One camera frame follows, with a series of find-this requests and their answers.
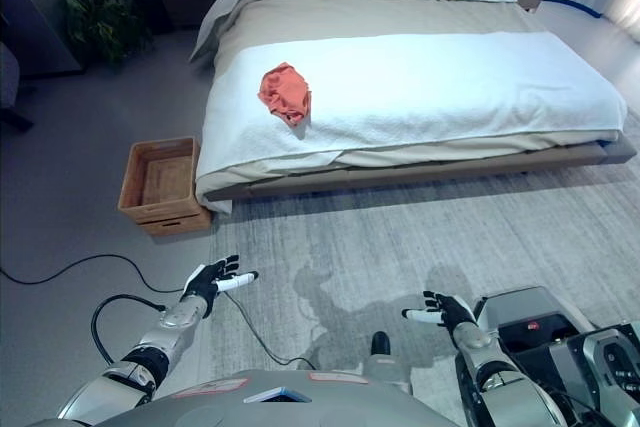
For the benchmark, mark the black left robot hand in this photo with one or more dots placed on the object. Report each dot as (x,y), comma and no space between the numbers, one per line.
(205,281)

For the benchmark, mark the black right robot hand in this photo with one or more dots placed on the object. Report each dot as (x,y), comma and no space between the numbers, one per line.
(455,314)

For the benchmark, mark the orange garment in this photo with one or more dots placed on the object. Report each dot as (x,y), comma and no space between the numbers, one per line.
(284,92)

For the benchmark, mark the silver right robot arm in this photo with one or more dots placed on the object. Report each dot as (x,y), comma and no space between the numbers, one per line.
(500,377)

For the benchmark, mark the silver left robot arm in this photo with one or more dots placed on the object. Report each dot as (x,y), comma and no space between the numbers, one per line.
(150,352)

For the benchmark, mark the white textured bed blanket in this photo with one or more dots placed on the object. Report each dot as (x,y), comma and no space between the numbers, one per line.
(425,92)

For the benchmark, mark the wooden crate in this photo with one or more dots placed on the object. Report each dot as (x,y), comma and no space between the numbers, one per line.
(165,207)

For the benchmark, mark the silver right robot leg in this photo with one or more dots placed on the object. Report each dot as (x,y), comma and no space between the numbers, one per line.
(385,369)

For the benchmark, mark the grey robot torso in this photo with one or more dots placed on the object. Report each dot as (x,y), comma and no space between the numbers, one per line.
(225,407)

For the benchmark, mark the green potted plant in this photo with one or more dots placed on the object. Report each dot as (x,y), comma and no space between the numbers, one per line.
(100,17)

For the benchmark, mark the beige duvet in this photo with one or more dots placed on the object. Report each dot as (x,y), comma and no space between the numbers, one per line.
(350,17)

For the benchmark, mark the dark tall cabinet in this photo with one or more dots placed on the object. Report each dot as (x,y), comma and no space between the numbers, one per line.
(30,22)

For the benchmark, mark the low upholstered bed frame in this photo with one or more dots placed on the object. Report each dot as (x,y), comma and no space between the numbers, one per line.
(400,174)

